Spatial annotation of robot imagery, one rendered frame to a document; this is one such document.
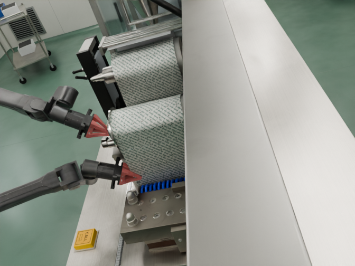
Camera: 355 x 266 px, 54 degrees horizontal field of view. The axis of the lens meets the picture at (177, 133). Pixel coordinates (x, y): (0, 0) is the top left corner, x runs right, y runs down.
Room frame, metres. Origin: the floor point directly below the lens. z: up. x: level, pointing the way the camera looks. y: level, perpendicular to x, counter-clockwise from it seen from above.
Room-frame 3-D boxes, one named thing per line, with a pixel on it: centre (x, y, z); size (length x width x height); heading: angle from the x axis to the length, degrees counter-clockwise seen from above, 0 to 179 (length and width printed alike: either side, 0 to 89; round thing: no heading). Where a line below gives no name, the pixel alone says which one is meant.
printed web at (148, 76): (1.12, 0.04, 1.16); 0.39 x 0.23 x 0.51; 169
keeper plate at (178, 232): (0.71, 0.07, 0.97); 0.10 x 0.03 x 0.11; 79
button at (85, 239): (0.90, 0.45, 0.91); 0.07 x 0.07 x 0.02; 79
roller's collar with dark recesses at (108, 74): (1.26, 0.16, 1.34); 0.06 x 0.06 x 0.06; 79
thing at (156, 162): (0.93, 0.08, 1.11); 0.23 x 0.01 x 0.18; 79
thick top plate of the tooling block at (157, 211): (0.81, 0.06, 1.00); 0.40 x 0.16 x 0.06; 79
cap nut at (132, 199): (0.89, 0.22, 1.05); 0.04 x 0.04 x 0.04
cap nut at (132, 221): (0.79, 0.23, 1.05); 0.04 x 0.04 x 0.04
